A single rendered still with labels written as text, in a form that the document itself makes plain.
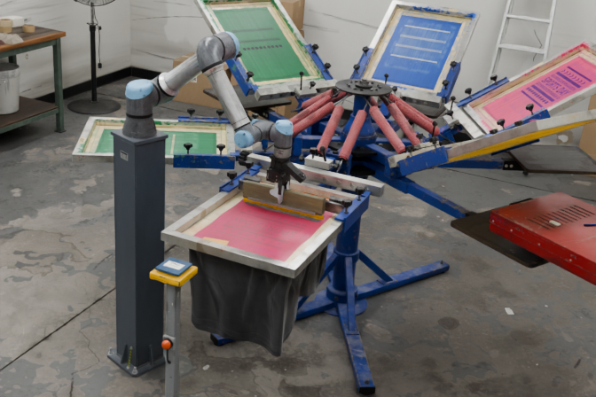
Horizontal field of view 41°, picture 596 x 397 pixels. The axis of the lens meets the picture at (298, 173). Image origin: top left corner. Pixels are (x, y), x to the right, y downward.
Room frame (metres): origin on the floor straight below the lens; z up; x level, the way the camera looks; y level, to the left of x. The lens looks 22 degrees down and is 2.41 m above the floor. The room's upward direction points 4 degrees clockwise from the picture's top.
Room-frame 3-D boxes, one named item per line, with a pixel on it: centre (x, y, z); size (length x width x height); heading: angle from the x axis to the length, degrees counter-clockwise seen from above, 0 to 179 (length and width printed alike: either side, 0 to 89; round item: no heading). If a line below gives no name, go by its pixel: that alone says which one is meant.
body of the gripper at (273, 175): (3.18, 0.08, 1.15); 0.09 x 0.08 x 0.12; 67
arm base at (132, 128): (3.35, 0.72, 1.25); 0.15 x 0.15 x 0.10
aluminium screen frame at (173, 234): (3.06, 0.10, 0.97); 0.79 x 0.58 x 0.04; 157
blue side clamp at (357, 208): (3.17, -0.25, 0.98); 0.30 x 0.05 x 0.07; 157
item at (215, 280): (2.79, 0.21, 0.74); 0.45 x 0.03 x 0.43; 67
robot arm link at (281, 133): (3.18, 0.08, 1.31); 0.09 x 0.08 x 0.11; 63
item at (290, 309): (2.92, -0.07, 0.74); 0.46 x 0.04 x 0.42; 157
